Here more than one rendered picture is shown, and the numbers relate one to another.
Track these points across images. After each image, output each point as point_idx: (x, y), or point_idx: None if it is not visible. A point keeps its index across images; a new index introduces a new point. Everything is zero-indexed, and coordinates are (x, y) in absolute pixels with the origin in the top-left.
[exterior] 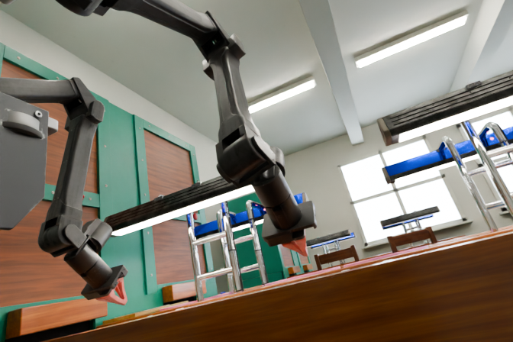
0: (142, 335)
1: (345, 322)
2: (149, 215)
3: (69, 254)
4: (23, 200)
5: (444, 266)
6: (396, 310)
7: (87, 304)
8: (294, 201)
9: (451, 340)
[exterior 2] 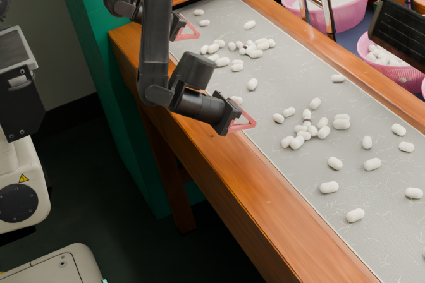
0: (167, 114)
1: (225, 199)
2: None
3: None
4: (36, 118)
5: (250, 222)
6: (238, 216)
7: None
8: (206, 115)
9: (253, 247)
